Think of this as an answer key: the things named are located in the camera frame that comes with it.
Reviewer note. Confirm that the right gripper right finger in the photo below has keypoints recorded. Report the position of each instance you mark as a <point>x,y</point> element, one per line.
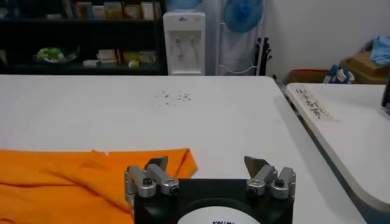
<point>259,181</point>

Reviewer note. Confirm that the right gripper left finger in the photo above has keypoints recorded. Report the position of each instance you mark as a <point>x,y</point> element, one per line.
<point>166,182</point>

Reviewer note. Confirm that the orange t-shirt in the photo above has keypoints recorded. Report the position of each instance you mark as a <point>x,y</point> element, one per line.
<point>61,182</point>

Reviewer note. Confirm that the white side table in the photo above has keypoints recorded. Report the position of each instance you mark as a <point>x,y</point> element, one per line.
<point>350,137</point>

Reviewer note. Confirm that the small green white box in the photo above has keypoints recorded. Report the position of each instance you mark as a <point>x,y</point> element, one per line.
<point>134,64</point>

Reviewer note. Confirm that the white water dispenser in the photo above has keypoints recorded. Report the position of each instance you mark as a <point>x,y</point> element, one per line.
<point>195,61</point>

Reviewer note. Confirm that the black folded tripod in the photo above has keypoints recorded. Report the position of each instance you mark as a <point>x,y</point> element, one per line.
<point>264,54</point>

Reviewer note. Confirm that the yellow white medicine box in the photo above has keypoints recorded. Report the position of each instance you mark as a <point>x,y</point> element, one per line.
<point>147,57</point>

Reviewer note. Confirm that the yellow green medicine box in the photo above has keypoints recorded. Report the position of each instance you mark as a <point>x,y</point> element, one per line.
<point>131,55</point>

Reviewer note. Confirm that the blue white bag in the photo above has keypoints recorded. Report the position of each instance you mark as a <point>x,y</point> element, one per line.
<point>338,74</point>

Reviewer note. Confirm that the red white medicine box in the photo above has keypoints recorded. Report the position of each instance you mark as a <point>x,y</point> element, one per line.
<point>108,56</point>

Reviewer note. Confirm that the flat white medicine box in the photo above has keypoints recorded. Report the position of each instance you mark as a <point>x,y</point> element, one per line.
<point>91,63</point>

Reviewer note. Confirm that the large brown cardboard box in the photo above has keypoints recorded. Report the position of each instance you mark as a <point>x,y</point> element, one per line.
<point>362,67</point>

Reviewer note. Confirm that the black shelf unit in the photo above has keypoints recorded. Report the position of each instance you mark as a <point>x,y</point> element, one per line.
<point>91,33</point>

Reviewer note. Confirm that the bowl of green packets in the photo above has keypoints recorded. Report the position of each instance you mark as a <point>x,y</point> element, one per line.
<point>53,54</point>

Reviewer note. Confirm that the yellow red medicine box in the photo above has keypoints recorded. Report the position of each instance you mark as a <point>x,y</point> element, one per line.
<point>131,11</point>

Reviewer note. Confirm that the light blue garment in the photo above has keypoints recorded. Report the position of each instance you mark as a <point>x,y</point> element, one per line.
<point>381,50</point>

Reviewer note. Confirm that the blue water jug with label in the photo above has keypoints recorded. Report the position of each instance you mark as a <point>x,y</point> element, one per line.
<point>182,3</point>

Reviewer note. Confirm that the yellow brown medicine box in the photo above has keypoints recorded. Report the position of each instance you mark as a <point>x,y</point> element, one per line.
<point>113,10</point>

